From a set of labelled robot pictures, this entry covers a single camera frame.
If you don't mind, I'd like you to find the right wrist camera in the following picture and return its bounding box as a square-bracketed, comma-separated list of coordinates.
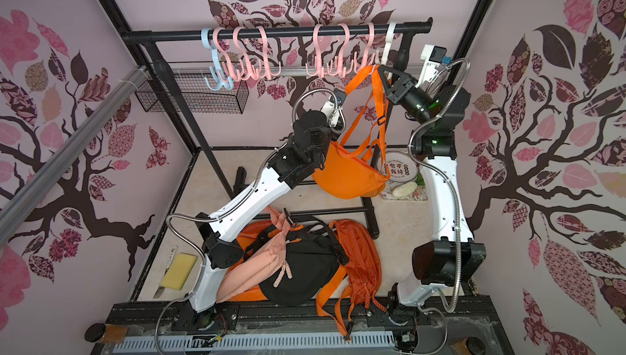
[418, 44, 448, 90]

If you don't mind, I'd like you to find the aluminium profile bar left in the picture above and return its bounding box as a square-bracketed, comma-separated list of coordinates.
[1, 66, 147, 245]

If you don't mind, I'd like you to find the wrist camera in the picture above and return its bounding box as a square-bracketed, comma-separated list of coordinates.
[418, 44, 448, 90]
[321, 88, 347, 126]

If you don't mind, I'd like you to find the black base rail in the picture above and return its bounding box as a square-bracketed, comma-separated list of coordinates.
[105, 296, 499, 332]

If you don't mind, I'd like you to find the black wire basket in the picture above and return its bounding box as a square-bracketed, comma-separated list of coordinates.
[135, 73, 249, 115]

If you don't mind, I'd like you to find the aluminium profile bar back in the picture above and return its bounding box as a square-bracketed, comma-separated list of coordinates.
[168, 62, 423, 77]

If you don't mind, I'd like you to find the toy white radish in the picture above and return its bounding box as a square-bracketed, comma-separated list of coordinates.
[391, 174, 427, 201]

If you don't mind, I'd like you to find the black and orange bag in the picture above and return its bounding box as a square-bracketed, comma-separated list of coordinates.
[228, 216, 348, 306]

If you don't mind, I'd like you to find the black clothes rack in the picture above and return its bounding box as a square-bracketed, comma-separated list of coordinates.
[120, 17, 433, 239]

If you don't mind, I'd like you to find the light blue multi-hook hanger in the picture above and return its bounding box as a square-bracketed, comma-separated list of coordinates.
[201, 28, 234, 92]

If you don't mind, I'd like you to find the brown bottle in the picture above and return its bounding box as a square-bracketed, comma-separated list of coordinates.
[450, 336, 487, 355]
[84, 322, 128, 344]

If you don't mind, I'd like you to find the white multi-hook hanger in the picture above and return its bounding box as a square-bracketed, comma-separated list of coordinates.
[379, 22, 396, 66]

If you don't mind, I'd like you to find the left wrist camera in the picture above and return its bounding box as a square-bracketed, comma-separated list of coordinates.
[321, 88, 347, 126]

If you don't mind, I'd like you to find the bright orange waist bag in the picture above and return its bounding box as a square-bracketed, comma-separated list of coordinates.
[312, 65, 390, 199]

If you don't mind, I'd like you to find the brown bottle left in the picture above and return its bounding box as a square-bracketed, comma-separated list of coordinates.
[84, 322, 128, 344]

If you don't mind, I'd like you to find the dark orange backpack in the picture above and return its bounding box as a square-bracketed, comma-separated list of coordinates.
[316, 220, 387, 341]

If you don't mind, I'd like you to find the yellow sponge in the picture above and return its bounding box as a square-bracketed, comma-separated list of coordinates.
[160, 253, 197, 291]

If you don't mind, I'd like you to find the brown bottle right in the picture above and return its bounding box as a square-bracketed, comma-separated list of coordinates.
[450, 336, 487, 355]

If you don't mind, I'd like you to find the pink multi-hook hanger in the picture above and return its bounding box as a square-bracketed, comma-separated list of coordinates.
[352, 22, 375, 73]
[256, 26, 282, 80]
[305, 24, 325, 79]
[327, 23, 354, 78]
[210, 28, 241, 90]
[232, 26, 260, 81]

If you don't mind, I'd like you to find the white slotted cable duct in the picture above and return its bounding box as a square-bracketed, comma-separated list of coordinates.
[113, 331, 397, 354]

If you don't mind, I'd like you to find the white patterned plate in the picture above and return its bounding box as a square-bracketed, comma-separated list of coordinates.
[387, 155, 419, 183]

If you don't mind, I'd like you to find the aluminium profile bar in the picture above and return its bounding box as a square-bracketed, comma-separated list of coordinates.
[1, 66, 147, 245]
[168, 62, 423, 77]

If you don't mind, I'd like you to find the floral placemat cloth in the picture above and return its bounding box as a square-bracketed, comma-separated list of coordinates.
[379, 180, 428, 202]

